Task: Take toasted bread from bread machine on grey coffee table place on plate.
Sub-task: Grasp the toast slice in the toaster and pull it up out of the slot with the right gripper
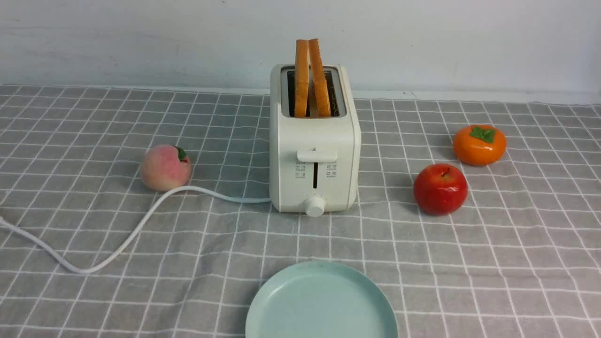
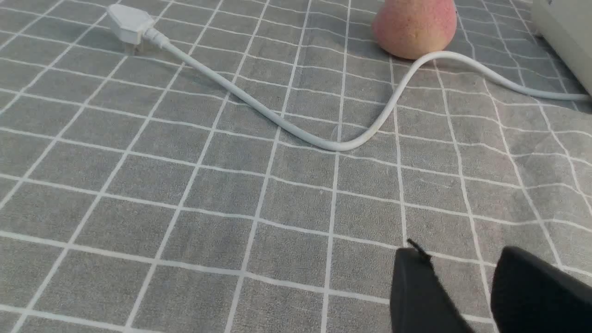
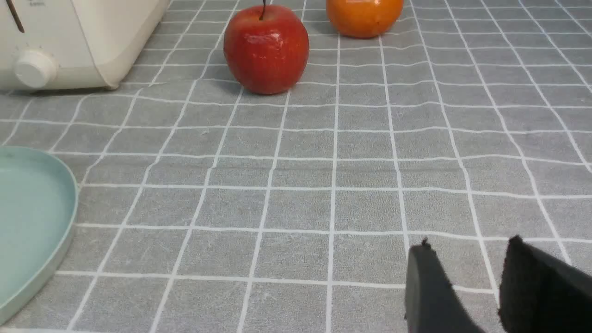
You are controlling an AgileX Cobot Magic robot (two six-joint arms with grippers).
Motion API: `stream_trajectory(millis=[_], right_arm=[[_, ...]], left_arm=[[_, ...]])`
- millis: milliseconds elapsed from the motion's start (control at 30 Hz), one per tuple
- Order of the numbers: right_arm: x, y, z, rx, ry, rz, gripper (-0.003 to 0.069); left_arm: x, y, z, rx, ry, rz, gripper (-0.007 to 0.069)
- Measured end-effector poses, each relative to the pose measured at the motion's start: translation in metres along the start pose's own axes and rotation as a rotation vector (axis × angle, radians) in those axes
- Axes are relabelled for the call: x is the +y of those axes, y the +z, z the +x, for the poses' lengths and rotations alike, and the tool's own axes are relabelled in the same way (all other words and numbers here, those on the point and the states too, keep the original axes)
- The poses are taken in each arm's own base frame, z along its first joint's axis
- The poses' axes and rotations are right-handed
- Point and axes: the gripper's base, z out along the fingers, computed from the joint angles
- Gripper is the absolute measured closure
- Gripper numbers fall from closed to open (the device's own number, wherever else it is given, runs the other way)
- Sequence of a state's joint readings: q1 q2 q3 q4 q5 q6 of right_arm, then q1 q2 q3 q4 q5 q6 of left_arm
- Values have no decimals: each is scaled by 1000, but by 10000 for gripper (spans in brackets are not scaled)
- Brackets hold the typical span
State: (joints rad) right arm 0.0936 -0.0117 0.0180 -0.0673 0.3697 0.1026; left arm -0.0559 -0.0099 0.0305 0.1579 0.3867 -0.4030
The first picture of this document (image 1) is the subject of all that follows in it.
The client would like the toast slice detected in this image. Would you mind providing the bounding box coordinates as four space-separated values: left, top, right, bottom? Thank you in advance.
308 38 332 117
294 40 309 118

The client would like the white two-slot toaster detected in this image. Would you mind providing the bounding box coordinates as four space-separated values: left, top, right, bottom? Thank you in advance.
269 64 362 217

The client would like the light green plate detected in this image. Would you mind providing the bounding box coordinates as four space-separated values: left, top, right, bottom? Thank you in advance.
245 261 399 338

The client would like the pink peach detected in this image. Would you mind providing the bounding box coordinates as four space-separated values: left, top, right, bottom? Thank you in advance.
140 144 193 192

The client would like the red apple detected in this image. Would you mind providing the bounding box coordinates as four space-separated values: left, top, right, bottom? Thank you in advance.
413 163 468 216

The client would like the orange persimmon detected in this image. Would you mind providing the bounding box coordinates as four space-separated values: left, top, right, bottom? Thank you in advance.
453 124 507 167

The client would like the grey checked tablecloth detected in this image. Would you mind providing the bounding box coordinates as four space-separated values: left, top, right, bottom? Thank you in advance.
0 84 601 338

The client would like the white toaster power cord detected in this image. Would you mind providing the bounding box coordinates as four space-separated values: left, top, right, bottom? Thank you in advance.
0 185 272 275

